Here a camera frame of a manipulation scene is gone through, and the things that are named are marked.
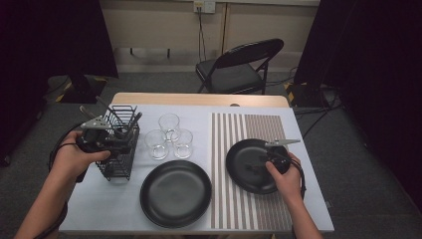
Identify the black stand base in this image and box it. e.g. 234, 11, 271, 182
284, 81, 330, 108
54, 74, 108, 105

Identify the hand-held gripper cable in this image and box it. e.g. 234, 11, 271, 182
288, 158, 308, 239
33, 122, 84, 239

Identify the person's right hand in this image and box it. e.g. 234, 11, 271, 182
265, 152, 303, 200

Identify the black plate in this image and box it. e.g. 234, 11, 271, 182
139, 159, 213, 229
225, 138, 290, 195

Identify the person's left hand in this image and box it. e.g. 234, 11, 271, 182
51, 130, 111, 182

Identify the white wall socket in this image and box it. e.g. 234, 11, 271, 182
193, 0, 217, 14

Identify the dark slim utensil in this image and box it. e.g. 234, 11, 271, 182
95, 95, 125, 125
113, 112, 143, 157

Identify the black wall cable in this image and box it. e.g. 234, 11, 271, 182
197, 6, 208, 63

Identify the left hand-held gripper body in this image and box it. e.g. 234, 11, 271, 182
76, 115, 112, 153

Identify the black curtain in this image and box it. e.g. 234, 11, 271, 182
0, 0, 119, 167
293, 0, 422, 203

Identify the long silver utensil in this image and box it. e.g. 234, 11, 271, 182
79, 105, 98, 121

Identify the left hand-held gripper cable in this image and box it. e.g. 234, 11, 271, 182
33, 122, 84, 239

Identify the clear glass cup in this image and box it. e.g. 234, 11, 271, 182
157, 113, 181, 143
172, 128, 194, 159
144, 128, 170, 161

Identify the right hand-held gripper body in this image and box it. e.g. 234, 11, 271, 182
264, 138, 302, 175

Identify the black floor cable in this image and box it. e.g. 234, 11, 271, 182
265, 66, 298, 88
300, 98, 345, 138

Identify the right hand-held gripper cable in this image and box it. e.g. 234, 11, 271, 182
288, 158, 308, 239

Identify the black wire cutlery basket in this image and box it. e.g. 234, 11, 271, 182
93, 105, 141, 182

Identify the striped placemat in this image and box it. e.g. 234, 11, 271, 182
210, 113, 305, 231

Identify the black folding chair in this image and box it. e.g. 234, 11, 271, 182
195, 38, 286, 96

